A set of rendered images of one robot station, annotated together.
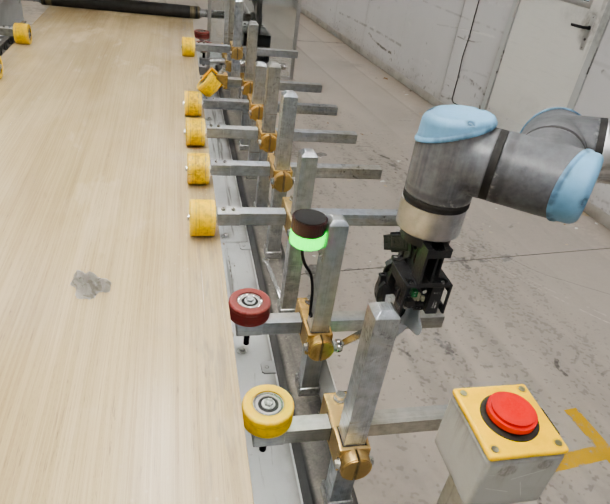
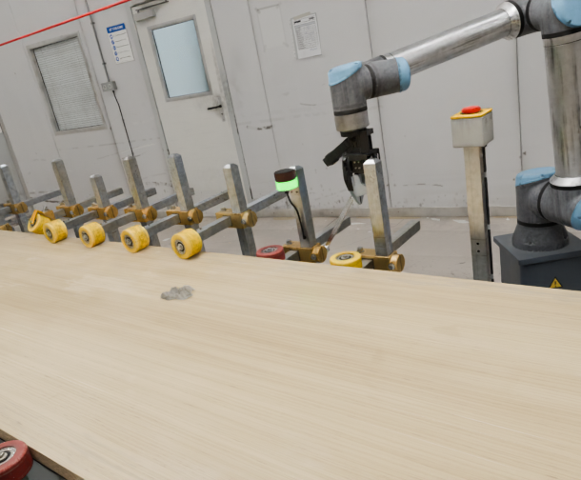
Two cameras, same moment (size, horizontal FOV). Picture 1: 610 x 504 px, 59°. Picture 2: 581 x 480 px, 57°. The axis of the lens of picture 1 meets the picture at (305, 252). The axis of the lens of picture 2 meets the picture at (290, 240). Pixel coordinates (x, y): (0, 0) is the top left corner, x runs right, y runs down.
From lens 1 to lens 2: 0.94 m
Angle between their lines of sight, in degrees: 33
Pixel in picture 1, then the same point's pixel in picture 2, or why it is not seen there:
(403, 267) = (353, 153)
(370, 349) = (378, 183)
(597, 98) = (255, 144)
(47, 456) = (294, 318)
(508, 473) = (486, 122)
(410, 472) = not seen: hidden behind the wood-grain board
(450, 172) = (358, 88)
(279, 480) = not seen: hidden behind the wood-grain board
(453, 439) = (462, 132)
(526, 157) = (382, 67)
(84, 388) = (262, 304)
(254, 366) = not seen: hidden behind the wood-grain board
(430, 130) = (341, 74)
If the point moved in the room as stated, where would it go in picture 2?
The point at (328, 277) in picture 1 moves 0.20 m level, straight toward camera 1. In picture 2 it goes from (305, 204) to (350, 213)
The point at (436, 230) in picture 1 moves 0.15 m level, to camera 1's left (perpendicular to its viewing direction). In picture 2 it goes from (364, 120) to (321, 133)
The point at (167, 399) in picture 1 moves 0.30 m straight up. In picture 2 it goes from (304, 283) to (280, 159)
